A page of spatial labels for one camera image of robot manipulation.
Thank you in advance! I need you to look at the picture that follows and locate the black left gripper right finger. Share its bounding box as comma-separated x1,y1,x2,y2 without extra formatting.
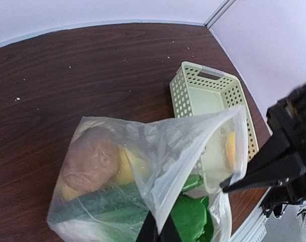
159,215,182,242

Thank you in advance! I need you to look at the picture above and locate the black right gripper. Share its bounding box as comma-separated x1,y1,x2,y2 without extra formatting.
220,83,306,217

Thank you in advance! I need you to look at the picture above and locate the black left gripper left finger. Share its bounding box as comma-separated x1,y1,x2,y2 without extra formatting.
136,211,159,242

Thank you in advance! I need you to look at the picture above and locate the green white bok choy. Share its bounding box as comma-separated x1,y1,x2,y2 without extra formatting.
47,175,214,241

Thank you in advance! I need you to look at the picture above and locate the dark green cucumber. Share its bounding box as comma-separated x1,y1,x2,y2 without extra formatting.
47,183,148,223

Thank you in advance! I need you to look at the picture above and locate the orange yellow corn bread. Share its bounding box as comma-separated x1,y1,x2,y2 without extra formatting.
225,132,236,169

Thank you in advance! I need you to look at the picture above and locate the clear polka dot zip bag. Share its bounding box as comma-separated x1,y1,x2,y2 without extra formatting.
49,105,248,241

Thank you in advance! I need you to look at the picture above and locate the yellow green lemon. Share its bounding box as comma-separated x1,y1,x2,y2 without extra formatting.
61,183,80,201

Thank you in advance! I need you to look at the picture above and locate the brown potato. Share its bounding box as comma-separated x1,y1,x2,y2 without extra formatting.
61,127,120,193

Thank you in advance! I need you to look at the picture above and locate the green perforated plastic basket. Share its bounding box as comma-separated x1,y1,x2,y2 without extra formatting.
169,61,260,195

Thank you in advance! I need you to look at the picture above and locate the front aluminium rail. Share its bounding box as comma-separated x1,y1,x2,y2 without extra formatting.
230,192,268,242

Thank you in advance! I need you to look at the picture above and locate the right aluminium frame post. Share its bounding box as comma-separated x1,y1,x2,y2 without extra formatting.
204,0,236,29

